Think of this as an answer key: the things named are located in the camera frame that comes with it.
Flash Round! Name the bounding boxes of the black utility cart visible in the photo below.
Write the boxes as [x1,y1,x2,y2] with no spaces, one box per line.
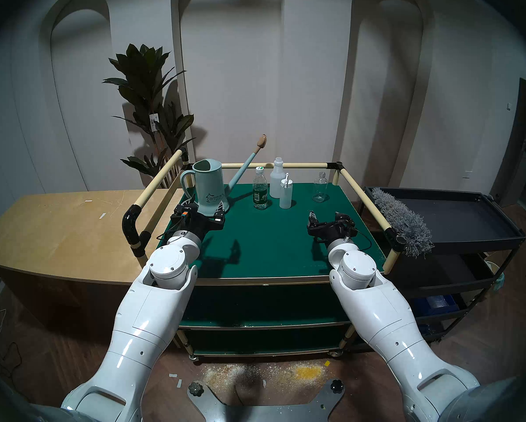
[360,187,526,353]

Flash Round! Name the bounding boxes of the light wooden table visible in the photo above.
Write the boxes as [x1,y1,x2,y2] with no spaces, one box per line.
[0,189,184,334]

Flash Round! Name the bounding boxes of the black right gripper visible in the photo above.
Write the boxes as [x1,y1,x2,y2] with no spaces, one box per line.
[307,211,358,242]

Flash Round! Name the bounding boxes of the dark door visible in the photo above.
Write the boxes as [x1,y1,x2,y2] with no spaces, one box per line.
[490,70,526,208]

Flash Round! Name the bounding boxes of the white opaque plastic bottle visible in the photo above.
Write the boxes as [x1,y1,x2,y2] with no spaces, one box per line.
[269,157,285,199]

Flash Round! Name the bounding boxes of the thin floor cables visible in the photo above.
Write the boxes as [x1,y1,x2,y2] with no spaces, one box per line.
[0,294,24,378]

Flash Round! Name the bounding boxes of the white nozzle squeeze bottle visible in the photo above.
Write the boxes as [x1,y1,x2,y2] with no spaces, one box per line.
[279,173,293,209]

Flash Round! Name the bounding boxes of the green shelf cart beige rails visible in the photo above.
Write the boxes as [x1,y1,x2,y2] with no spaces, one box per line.
[122,147,407,362]

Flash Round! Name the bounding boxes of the tall dark green plant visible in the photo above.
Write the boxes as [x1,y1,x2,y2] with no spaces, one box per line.
[103,44,196,189]

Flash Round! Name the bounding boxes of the light blue watering can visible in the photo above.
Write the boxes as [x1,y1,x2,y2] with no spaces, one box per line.
[180,134,267,218]

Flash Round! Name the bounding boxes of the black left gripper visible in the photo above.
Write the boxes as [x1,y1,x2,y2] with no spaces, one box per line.
[170,200,227,235]

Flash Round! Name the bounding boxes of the grey fluffy duster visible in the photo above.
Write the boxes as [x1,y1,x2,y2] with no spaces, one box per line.
[371,187,434,258]

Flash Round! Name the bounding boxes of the grey metal robot base plate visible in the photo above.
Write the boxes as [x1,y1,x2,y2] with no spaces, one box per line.
[187,379,346,422]

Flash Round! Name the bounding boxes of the yellowish floor powder pile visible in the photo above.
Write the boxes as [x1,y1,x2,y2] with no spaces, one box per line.
[203,362,329,387]

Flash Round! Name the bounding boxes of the clear empty bottle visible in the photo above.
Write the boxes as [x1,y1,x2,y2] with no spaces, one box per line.
[312,172,329,203]

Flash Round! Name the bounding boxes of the blue storage bin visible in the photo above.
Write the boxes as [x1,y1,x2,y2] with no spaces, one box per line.
[415,295,459,316]

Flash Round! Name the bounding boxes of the teal and white container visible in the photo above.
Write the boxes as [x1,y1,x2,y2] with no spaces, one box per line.
[483,261,506,292]

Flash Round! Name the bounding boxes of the green label water bottle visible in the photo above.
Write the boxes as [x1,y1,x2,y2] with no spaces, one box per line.
[252,166,269,210]

